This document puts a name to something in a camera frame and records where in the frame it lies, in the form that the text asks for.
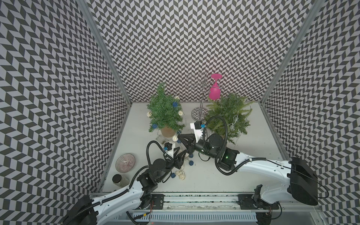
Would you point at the dark green small christmas tree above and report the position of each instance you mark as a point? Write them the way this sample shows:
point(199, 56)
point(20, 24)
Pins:
point(165, 113)

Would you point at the light green christmas tree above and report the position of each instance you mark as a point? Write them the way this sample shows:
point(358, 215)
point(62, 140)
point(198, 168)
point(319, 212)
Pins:
point(216, 108)

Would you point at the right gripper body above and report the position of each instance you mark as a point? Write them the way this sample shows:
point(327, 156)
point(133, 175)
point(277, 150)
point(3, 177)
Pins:
point(200, 146)

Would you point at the garland battery box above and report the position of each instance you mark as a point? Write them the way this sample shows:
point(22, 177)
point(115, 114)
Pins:
point(161, 139)

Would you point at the metal front rail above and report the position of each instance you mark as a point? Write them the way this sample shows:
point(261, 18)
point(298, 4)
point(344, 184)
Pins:
point(202, 201)

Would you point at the pink plastic wine glass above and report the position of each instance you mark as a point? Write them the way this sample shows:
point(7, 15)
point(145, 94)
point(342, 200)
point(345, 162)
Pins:
point(215, 91)

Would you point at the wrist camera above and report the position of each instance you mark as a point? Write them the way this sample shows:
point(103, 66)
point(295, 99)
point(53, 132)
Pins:
point(169, 148)
point(198, 128)

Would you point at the clear glass dish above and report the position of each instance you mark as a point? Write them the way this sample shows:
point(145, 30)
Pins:
point(125, 163)

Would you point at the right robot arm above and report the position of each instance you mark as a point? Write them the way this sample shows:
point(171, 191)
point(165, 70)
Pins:
point(293, 180)

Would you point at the clear bulb string light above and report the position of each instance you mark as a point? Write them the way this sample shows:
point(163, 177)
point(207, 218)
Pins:
point(238, 109)

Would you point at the small black lidded jar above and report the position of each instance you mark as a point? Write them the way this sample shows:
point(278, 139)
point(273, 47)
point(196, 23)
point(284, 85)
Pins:
point(120, 180)

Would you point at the chrome wire glass rack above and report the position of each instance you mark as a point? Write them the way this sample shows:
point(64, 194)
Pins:
point(196, 84)

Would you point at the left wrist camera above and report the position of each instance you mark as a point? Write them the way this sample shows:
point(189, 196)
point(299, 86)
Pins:
point(169, 148)

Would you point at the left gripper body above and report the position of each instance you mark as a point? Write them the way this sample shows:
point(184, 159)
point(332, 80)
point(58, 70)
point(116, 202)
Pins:
point(176, 162)

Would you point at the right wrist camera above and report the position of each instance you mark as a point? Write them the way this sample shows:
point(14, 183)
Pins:
point(198, 128)

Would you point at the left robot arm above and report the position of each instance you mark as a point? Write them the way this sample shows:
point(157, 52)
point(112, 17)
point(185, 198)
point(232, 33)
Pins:
point(137, 194)

